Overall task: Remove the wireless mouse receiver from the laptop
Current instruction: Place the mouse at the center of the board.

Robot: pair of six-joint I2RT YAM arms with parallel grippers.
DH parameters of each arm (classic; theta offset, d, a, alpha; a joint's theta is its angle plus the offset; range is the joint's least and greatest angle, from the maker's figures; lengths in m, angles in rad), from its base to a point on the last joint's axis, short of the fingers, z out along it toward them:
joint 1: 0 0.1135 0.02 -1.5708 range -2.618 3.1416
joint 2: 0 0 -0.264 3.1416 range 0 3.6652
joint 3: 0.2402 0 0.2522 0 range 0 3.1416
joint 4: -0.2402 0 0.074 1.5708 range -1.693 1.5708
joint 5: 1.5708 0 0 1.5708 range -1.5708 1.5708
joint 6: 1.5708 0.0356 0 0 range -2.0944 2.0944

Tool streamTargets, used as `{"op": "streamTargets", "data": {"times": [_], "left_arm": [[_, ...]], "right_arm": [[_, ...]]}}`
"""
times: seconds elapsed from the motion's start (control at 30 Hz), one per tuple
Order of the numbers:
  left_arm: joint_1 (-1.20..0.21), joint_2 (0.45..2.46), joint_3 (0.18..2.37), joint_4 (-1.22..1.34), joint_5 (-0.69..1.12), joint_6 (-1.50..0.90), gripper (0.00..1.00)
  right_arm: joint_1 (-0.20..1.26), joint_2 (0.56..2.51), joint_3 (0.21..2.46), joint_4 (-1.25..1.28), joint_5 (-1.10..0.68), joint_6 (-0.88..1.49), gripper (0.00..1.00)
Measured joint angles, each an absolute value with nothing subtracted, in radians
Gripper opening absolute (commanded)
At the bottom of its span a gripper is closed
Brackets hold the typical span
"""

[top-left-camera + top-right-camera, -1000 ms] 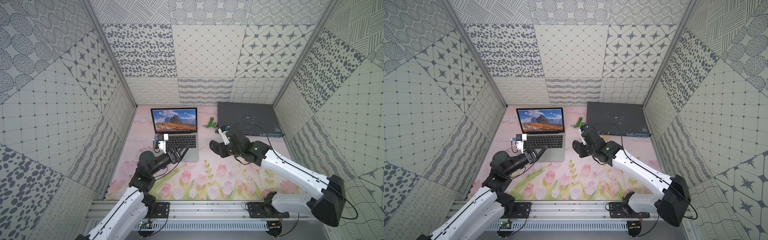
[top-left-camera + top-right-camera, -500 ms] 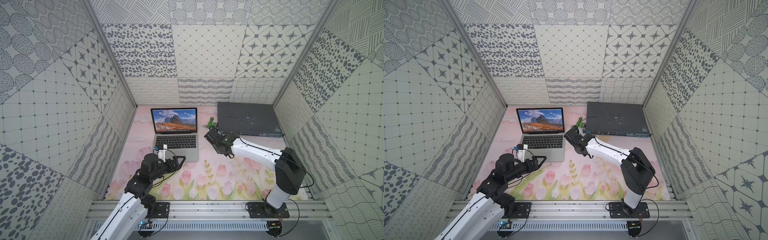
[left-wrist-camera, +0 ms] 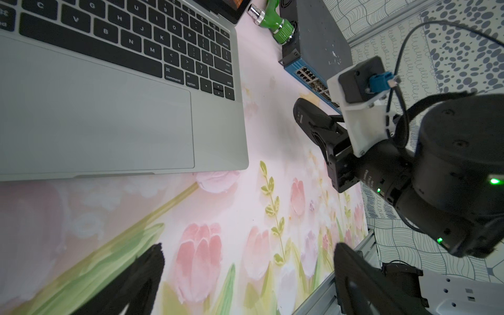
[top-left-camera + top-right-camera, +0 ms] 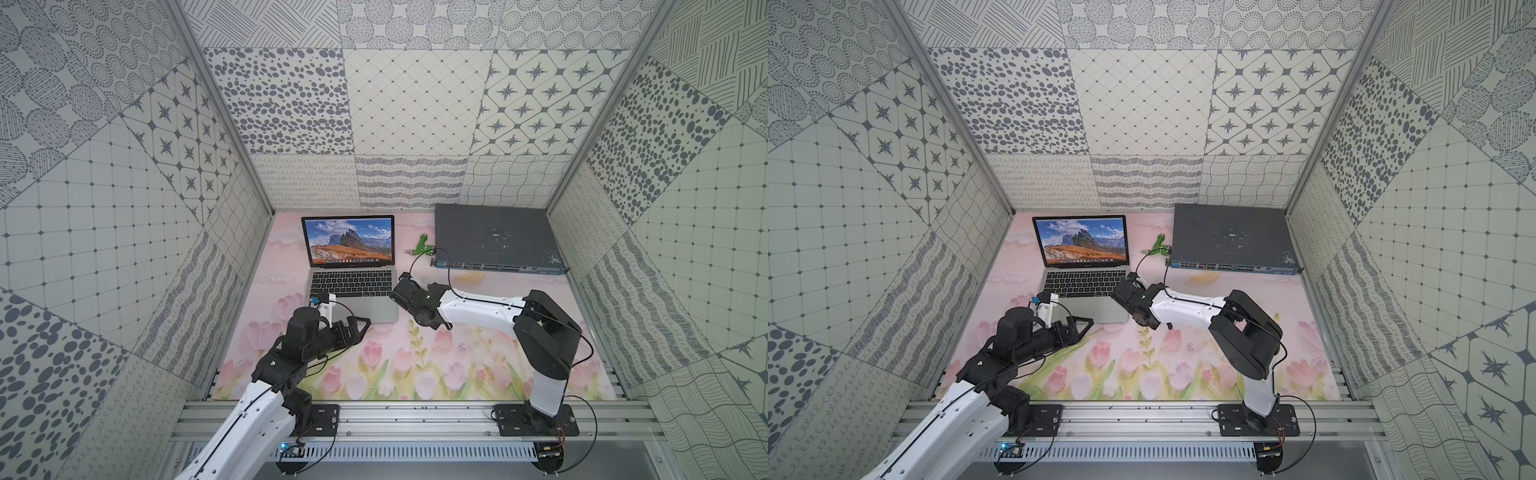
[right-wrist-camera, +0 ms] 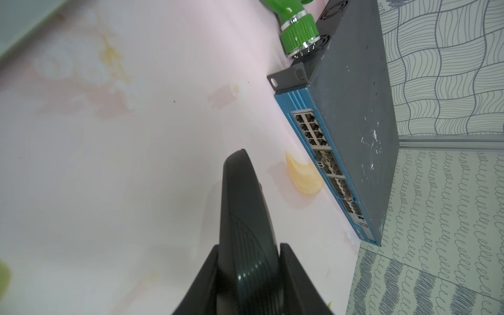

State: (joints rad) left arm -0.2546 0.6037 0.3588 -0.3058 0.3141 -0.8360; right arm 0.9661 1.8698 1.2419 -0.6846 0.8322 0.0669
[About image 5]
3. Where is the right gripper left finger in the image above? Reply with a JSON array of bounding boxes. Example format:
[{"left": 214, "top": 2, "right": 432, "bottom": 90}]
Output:
[{"left": 173, "top": 245, "right": 219, "bottom": 315}]

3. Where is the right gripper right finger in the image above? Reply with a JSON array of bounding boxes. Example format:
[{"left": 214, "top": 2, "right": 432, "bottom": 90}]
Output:
[{"left": 280, "top": 243, "right": 332, "bottom": 315}]

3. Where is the black wireless mouse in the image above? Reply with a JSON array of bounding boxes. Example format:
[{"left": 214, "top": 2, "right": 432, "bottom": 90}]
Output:
[{"left": 217, "top": 149, "right": 284, "bottom": 314}]

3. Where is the silver laptop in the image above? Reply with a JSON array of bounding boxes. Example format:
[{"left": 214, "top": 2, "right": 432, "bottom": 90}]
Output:
[{"left": 1, "top": 0, "right": 68, "bottom": 62}]

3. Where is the pink floral table mat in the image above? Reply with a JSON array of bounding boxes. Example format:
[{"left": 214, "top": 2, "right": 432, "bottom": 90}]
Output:
[{"left": 1, "top": 1, "right": 360, "bottom": 314}]

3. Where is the green connector plug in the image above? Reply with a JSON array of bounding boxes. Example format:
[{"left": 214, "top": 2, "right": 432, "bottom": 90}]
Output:
[{"left": 261, "top": 0, "right": 320, "bottom": 59}]

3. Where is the grey network switch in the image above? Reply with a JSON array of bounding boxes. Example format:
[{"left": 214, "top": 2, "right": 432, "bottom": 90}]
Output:
[{"left": 268, "top": 0, "right": 399, "bottom": 245}]

